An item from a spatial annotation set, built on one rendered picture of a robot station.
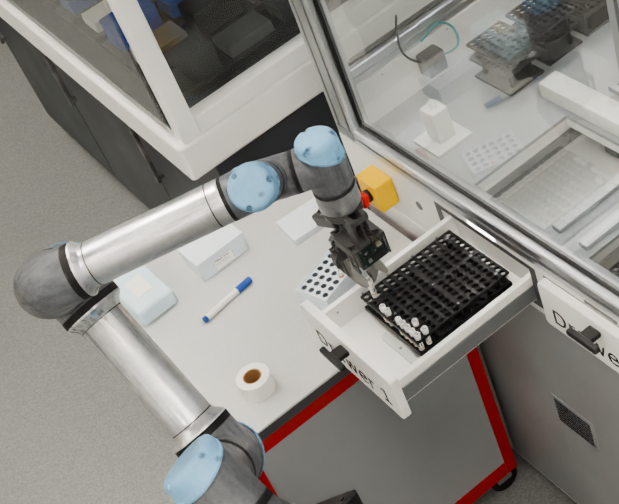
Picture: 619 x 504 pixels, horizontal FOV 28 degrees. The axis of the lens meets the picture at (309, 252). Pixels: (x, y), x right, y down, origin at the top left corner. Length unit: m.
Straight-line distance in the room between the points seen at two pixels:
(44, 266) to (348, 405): 0.79
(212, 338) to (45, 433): 1.24
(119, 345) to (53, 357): 1.84
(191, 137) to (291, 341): 0.60
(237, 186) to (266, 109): 1.07
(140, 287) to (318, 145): 0.84
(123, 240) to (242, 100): 1.01
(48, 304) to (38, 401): 1.85
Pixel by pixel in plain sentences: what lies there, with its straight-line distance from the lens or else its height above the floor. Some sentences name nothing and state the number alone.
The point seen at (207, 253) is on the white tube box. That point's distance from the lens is 2.74.
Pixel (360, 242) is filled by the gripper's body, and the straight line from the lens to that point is 2.15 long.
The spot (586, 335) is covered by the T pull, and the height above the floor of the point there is 0.91.
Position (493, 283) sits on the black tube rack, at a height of 0.90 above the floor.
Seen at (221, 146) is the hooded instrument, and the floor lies 0.84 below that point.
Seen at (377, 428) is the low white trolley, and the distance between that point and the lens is 2.65.
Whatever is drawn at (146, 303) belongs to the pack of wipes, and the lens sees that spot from 2.72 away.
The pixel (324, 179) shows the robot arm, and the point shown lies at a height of 1.27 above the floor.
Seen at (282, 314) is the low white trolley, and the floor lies 0.76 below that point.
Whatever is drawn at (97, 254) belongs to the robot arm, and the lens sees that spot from 2.00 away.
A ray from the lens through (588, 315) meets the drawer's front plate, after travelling 2.18.
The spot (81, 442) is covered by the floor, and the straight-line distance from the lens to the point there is 3.69.
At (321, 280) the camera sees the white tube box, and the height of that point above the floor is 0.80.
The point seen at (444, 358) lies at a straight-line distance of 2.26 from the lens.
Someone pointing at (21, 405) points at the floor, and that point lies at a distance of 3.90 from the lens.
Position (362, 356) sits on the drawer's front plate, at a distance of 2.23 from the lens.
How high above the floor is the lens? 2.56
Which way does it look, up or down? 42 degrees down
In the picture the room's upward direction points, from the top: 24 degrees counter-clockwise
